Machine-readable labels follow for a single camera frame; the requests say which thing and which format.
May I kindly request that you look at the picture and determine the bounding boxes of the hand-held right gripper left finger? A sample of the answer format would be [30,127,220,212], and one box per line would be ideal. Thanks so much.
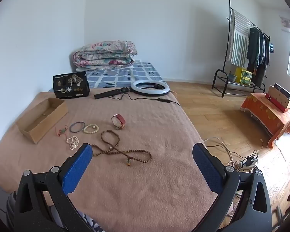
[13,143,93,232]

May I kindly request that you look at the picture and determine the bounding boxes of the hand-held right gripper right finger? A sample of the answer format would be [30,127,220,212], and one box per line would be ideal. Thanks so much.
[193,142,273,232]

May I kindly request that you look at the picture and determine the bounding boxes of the white pearl necklace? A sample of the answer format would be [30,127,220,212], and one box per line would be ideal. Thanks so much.
[66,136,79,151]

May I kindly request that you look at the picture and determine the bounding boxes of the white bead bracelet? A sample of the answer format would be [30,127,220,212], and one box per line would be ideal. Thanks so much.
[83,124,99,134]

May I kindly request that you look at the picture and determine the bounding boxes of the red cord pendant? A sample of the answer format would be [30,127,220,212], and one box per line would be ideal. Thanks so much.
[55,125,69,137]

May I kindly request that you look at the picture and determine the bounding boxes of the blue bangle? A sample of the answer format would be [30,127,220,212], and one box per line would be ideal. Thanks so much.
[70,122,85,133]

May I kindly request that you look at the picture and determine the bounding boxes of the long wooden bead necklace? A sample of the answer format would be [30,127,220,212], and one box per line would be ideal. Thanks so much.
[90,130,152,167]

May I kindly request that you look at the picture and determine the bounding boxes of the cardboard box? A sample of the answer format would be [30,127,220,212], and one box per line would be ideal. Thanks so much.
[16,98,69,144]

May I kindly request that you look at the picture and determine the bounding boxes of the red strap wristwatch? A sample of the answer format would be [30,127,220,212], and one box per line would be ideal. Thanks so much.
[111,114,126,130]

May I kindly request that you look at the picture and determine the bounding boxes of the power strip with charger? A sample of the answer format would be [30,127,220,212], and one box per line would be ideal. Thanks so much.
[234,153,259,172]

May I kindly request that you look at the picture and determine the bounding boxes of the brown blanket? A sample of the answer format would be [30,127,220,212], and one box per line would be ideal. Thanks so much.
[0,90,218,232]

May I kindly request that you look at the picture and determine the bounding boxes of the dark shoe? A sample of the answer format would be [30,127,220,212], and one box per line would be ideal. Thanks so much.
[6,191,17,223]

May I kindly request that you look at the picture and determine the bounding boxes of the black folded tripod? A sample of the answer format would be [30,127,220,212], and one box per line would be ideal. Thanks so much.
[94,87,133,99]

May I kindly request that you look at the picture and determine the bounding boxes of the black printed box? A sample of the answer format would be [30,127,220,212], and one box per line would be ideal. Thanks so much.
[53,71,90,99]

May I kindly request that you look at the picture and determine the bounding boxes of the metal floor stand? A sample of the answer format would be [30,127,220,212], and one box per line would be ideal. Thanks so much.
[273,186,290,232]

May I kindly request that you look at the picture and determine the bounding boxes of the black clothes rack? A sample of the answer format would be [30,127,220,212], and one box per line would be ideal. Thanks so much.
[212,0,271,98]

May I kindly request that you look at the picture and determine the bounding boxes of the blue checked bedsheet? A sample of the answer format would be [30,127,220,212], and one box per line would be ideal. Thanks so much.
[48,61,166,93]

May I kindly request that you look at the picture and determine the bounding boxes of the brown box with dark lid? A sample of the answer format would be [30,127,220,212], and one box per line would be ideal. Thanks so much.
[265,83,290,113]

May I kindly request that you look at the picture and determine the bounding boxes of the yellow crate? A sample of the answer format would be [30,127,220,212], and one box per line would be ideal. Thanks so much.
[235,67,253,85]

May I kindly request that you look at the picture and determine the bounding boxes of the folded floral quilt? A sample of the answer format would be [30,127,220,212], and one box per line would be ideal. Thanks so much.
[72,41,138,69]

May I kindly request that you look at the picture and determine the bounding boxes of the dark hanging clothes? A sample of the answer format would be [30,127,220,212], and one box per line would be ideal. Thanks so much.
[246,26,270,80]

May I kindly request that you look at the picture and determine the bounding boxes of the striped hanging cloth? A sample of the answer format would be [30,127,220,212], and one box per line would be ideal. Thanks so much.
[227,9,250,68]

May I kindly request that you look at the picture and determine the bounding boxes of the white floor cables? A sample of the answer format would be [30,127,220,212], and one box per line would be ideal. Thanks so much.
[203,136,235,165]

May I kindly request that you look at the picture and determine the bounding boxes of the black ring light cable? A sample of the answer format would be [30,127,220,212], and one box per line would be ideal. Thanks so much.
[109,93,182,107]

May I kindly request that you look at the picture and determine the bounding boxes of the white ring light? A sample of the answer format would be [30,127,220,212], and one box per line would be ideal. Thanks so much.
[131,81,171,96]

